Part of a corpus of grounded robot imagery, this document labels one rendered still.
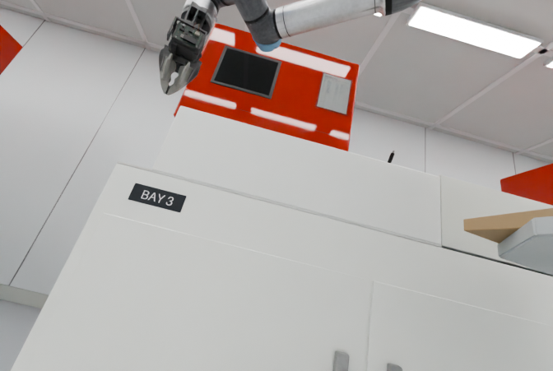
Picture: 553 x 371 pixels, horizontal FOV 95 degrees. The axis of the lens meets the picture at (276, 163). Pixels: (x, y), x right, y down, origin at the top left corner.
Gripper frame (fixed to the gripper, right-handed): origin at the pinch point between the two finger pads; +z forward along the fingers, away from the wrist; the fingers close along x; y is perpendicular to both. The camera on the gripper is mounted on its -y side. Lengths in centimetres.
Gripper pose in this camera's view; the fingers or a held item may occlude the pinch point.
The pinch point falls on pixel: (168, 90)
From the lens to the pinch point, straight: 64.5
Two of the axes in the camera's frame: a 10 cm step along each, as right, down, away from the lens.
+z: -2.1, 9.2, -3.4
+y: 4.2, -2.3, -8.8
